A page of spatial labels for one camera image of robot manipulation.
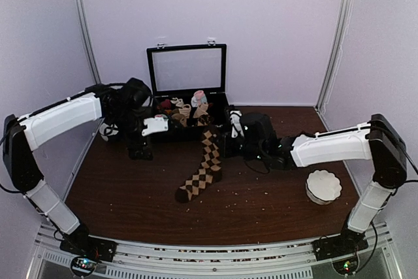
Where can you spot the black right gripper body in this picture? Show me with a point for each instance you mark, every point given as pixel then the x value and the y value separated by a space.
pixel 253 151

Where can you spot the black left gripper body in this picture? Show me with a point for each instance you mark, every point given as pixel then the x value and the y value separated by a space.
pixel 130 119

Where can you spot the brown tan argyle sock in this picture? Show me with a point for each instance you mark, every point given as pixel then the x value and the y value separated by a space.
pixel 209 170
pixel 204 120

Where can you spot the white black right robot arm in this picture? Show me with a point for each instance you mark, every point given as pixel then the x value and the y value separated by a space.
pixel 375 141

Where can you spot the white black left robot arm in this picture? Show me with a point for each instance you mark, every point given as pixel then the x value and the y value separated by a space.
pixel 119 106

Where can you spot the white bowl left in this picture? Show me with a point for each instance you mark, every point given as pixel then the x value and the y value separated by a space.
pixel 109 133

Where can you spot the tan rolled sock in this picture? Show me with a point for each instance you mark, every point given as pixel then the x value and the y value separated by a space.
pixel 180 118

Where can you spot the dark red rolled sock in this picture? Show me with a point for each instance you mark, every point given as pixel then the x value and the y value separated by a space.
pixel 165 105

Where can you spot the cream rolled sock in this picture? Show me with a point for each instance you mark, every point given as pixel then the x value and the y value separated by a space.
pixel 180 107

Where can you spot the beige rolled sock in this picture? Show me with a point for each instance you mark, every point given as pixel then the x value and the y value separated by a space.
pixel 201 110

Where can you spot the pink teal white rolled sock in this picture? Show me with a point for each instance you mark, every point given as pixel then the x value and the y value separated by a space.
pixel 198 98

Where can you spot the black box with glass lid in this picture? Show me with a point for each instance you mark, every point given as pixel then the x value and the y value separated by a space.
pixel 180 71

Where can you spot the white scalloped bowl right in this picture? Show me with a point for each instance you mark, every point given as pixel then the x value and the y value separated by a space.
pixel 323 187

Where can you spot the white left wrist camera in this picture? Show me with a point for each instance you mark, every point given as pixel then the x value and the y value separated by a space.
pixel 154 125

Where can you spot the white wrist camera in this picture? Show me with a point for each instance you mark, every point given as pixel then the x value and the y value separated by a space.
pixel 154 125
pixel 234 117

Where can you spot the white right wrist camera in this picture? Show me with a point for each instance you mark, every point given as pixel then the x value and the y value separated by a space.
pixel 234 117

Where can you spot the aluminium right corner post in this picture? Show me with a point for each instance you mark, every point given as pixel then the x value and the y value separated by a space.
pixel 335 54

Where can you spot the aluminium corner post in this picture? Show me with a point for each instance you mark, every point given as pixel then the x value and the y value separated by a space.
pixel 335 54
pixel 86 39

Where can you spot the aluminium front rail frame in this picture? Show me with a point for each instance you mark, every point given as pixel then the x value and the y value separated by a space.
pixel 289 259

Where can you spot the aluminium left corner post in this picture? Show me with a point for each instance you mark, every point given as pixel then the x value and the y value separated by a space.
pixel 86 39

